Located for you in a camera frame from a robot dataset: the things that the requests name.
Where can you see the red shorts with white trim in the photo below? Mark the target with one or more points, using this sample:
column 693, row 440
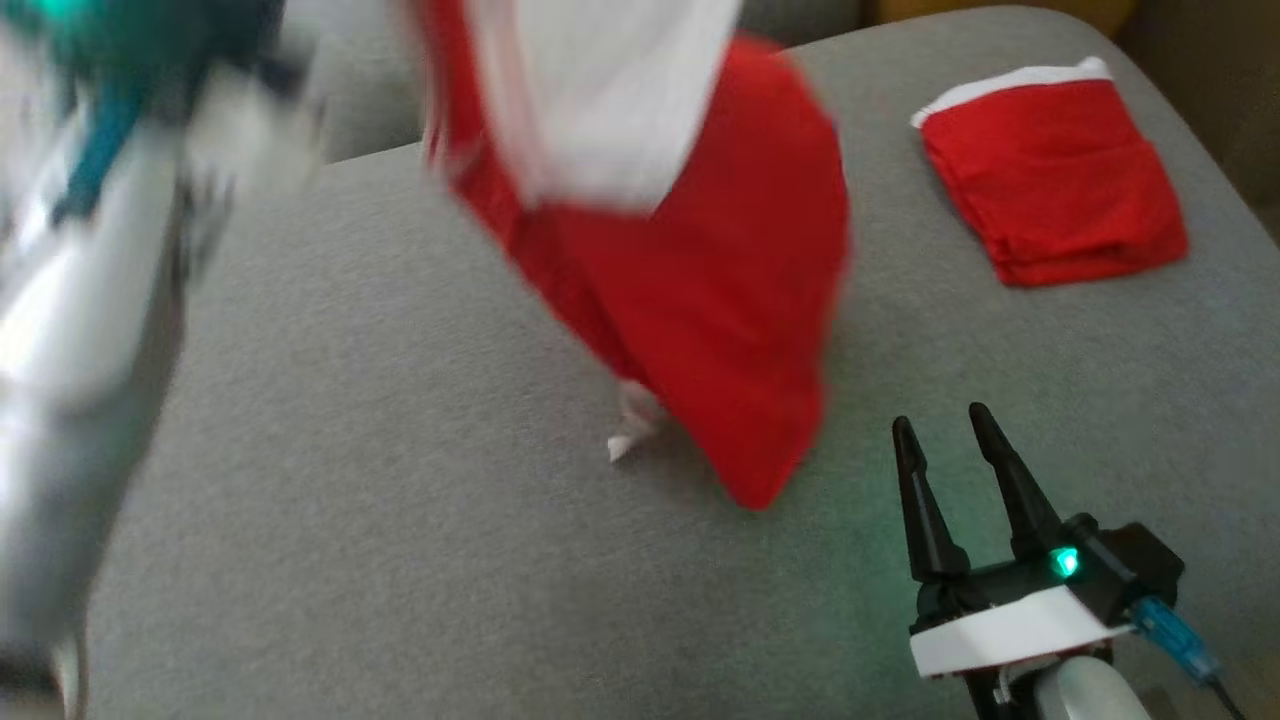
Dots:
column 1050, row 180

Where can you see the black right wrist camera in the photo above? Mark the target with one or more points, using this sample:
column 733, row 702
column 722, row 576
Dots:
column 1140, row 570

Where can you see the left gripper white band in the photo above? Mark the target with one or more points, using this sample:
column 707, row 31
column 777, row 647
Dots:
column 255, row 125

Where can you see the yellow pillow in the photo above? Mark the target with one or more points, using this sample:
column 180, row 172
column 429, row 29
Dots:
column 900, row 8

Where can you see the large grey sofa seat cushion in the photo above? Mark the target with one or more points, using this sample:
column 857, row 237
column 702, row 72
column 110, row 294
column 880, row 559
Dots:
column 400, row 450

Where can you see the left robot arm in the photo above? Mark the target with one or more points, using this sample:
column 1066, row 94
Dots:
column 80, row 350

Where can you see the red and white shirt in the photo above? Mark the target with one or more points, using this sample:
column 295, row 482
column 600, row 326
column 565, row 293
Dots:
column 720, row 300

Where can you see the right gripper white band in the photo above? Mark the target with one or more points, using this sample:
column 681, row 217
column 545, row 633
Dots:
column 1010, row 625

